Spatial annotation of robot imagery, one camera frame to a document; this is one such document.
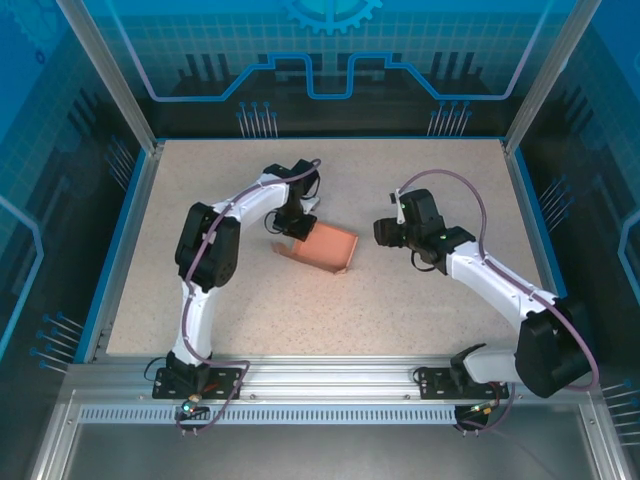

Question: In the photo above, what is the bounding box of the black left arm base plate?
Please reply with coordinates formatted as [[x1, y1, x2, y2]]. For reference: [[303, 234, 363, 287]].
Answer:
[[152, 364, 244, 401]]

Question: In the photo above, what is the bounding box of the orange paper box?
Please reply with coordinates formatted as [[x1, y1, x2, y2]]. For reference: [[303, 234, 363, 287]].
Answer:
[[271, 222, 360, 276]]

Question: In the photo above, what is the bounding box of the grey metal shelf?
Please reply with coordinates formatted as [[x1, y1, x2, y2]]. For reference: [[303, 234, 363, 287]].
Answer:
[[29, 389, 631, 480]]

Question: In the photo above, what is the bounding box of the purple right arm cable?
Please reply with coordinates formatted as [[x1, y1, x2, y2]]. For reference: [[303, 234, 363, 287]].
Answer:
[[397, 169, 600, 437]]

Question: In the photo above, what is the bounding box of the aluminium mounting rail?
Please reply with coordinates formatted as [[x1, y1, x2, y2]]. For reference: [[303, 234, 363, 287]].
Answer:
[[64, 353, 596, 402]]

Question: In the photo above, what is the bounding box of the cable connector with green light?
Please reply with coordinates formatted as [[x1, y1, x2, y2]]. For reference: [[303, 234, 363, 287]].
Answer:
[[180, 394, 210, 420], [467, 398, 503, 419]]

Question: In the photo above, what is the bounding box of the slotted grey cable duct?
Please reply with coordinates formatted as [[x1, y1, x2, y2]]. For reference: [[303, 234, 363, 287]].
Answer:
[[77, 404, 481, 425]]

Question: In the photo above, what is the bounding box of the aluminium frame post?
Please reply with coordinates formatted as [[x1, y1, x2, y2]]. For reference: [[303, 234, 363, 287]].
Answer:
[[54, 0, 167, 155], [502, 0, 595, 155]]

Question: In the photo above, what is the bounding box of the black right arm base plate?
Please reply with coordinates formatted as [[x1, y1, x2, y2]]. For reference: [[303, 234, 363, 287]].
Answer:
[[417, 367, 519, 401]]

